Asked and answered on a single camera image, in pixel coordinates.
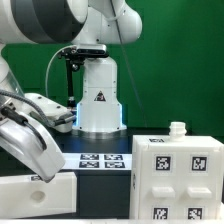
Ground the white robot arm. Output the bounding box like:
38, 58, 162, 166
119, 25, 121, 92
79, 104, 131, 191
0, 0, 142, 182

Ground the black camera stand pole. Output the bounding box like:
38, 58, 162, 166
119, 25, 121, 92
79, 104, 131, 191
66, 59, 80, 108

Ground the grey camera cable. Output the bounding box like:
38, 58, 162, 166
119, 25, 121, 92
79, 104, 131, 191
44, 45, 73, 98

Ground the white cabinet top block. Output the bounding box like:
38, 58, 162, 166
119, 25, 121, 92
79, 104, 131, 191
0, 172, 77, 219

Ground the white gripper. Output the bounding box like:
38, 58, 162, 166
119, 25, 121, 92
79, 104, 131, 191
0, 112, 65, 182

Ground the white cabinet body box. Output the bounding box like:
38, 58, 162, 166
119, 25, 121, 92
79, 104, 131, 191
129, 122, 224, 220

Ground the white marker base sheet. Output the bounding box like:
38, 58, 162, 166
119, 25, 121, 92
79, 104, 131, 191
63, 153, 132, 171

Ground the grey arm hose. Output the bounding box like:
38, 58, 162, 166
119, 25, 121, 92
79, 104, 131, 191
0, 89, 76, 129

